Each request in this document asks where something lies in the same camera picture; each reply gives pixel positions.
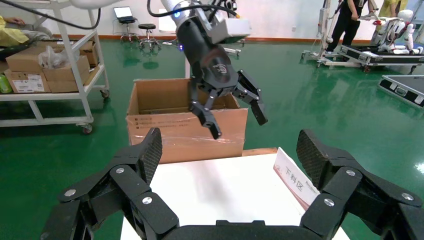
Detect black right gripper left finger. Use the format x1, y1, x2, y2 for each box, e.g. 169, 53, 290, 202
39, 127, 180, 240

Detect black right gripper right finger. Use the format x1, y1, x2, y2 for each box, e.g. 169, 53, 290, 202
295, 129, 424, 240

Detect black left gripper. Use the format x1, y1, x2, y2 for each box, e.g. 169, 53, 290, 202
175, 16, 269, 141

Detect large open cardboard box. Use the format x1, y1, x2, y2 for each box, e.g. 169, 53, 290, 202
125, 77, 249, 165

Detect plain cardboard box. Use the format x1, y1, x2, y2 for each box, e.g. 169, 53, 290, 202
42, 55, 91, 94
37, 40, 100, 67
5, 46, 50, 73

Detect cardboard box with shipping label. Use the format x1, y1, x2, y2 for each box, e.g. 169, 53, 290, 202
3, 68, 52, 94

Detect white label sign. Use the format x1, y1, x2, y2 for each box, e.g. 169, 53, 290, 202
272, 146, 322, 210

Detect white table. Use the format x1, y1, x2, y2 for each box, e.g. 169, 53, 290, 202
158, 13, 246, 79

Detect long black platform case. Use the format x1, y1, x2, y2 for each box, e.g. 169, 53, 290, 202
337, 43, 424, 67

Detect black round stool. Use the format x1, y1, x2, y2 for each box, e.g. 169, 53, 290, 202
137, 23, 163, 52

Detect black silver-edged flight case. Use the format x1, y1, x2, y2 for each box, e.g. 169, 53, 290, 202
378, 74, 424, 109

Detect white wheeled shelf cart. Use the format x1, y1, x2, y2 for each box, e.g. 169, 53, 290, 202
0, 0, 111, 135

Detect standing person black clothes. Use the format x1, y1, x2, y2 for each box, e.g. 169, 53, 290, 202
326, 0, 371, 54

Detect clear plastic bag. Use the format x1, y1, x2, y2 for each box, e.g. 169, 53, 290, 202
37, 45, 80, 69

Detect open laptop white screen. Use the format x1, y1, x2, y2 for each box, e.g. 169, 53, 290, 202
112, 6, 138, 25

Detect green bottle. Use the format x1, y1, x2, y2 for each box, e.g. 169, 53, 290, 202
0, 71, 13, 94

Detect standing person yellow shirt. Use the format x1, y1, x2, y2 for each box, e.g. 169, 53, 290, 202
379, 0, 412, 21

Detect white humanoid robot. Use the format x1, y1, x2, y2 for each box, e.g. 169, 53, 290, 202
372, 8, 424, 56

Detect grey laptop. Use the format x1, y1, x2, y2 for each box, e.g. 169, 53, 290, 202
6, 14, 51, 31

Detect seated person yellow shirt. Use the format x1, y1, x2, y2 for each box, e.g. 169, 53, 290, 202
0, 14, 53, 47

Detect grey wrist camera housing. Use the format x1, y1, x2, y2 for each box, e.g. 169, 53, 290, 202
206, 6, 253, 46

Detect white wheeled lifting frame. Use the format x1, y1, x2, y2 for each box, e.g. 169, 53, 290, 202
300, 0, 365, 69

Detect thick black hose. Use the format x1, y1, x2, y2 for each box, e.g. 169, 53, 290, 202
0, 0, 102, 31

